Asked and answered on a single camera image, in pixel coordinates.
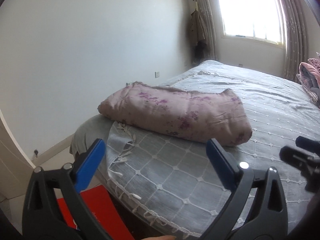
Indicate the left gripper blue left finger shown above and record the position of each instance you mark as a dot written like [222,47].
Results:
[42,217]

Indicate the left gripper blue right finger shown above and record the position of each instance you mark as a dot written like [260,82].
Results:
[256,208]

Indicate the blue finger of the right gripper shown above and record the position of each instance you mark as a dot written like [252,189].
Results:
[295,158]
[308,145]

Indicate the pink floral padded coat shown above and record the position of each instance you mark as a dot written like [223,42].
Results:
[189,115]

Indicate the hanging dark clothes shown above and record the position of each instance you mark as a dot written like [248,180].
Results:
[197,37]

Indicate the left hand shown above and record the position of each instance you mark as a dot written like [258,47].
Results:
[166,237]

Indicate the white wardrobe door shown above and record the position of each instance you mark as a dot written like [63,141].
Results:
[16,167]

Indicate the red box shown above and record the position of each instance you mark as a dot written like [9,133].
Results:
[100,204]

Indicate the pink folded quilt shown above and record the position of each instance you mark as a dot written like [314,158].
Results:
[308,77]

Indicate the grey checked bedspread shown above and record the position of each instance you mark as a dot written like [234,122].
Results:
[168,183]

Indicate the right grey curtain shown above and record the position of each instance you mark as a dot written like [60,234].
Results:
[295,36]

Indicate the grey curtain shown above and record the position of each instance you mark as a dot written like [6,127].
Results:
[295,36]
[205,10]

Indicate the window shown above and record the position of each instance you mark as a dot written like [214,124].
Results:
[255,19]

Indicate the left grey curtain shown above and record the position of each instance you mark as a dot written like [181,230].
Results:
[205,10]

